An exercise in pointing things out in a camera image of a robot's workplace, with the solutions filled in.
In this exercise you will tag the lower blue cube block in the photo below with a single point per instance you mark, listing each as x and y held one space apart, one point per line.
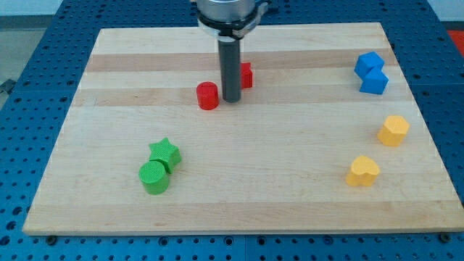
374 82

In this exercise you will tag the blue cube block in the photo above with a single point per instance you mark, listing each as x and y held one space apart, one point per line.
366 62
374 82

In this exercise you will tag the yellow hexagon block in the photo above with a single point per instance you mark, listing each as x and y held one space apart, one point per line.
393 130

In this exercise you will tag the wooden board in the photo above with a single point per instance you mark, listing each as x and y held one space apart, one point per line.
274 162

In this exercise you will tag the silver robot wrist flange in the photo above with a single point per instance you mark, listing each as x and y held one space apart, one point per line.
230 19

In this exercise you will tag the red star block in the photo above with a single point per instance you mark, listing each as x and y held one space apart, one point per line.
246 75

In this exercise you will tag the upper blue cube block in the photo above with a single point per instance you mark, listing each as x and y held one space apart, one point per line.
366 62

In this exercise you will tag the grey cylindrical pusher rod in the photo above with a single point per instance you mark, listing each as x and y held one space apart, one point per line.
230 70

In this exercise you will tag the red cylinder block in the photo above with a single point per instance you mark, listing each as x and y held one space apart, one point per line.
207 95

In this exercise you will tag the green cylinder block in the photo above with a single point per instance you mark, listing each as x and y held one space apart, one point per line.
153 177

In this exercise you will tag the yellow heart block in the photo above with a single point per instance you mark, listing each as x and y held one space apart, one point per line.
362 172

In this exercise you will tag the green star block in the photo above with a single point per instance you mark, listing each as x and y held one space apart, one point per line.
166 153

